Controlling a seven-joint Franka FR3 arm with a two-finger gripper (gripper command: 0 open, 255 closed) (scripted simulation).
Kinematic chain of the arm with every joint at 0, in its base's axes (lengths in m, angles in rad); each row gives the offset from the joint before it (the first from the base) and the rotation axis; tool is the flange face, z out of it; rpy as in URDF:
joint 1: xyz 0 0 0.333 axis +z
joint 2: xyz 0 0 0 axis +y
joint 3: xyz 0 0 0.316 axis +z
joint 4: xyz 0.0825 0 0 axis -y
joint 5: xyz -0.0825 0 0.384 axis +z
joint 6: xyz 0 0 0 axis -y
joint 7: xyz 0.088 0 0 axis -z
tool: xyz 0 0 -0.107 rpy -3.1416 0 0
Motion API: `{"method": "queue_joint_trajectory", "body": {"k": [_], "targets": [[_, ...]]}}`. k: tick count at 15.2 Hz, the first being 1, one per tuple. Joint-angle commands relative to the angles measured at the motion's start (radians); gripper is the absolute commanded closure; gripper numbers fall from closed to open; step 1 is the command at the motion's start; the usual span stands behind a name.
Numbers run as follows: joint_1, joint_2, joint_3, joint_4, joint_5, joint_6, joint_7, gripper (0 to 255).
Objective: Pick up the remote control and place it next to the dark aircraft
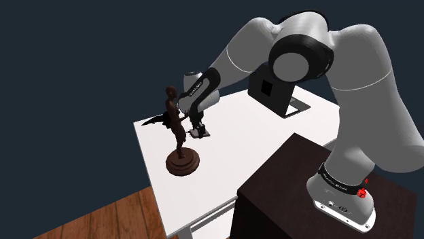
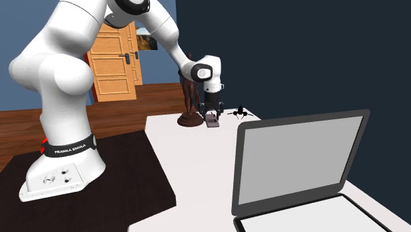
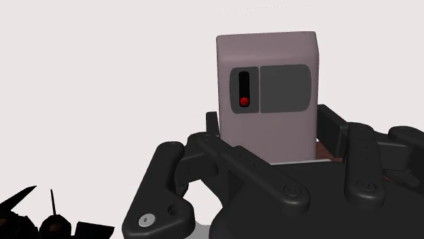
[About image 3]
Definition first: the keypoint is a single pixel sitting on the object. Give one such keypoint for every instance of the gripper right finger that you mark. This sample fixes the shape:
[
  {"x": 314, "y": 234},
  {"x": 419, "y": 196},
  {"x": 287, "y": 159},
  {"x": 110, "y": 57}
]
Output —
[{"x": 362, "y": 165}]

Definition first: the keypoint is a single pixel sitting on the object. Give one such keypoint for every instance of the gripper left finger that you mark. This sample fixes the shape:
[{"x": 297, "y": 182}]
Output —
[{"x": 159, "y": 198}]

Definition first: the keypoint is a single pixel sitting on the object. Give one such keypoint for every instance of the mauve grey toaster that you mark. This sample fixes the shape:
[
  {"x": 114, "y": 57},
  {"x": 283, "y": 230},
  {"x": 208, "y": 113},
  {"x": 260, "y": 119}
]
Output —
[{"x": 268, "y": 132}]

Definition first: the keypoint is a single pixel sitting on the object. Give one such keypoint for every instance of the black spiky object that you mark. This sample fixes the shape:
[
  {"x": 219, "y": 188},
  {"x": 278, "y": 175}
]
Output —
[{"x": 54, "y": 226}]

